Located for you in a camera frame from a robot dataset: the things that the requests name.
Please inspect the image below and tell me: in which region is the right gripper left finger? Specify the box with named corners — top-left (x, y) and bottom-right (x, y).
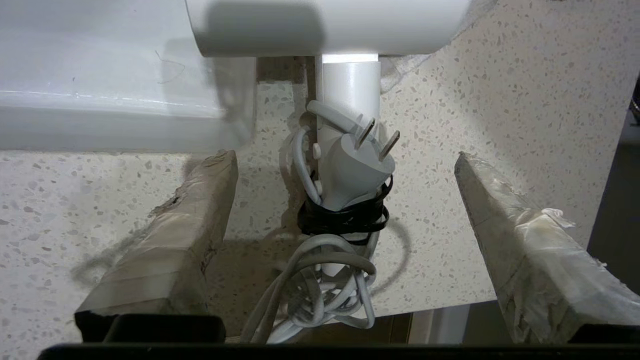
top-left (74, 149), bottom-right (239, 343)

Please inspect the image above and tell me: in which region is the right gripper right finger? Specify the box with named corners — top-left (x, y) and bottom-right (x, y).
top-left (454, 151), bottom-right (640, 345)

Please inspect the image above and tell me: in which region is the white hair dryer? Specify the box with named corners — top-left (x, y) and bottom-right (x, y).
top-left (184, 0), bottom-right (473, 345)

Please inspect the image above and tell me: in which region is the white sink basin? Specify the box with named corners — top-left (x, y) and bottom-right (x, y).
top-left (0, 0), bottom-right (258, 153)

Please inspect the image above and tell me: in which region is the black cable tie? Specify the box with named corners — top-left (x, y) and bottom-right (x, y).
top-left (297, 172), bottom-right (394, 246)

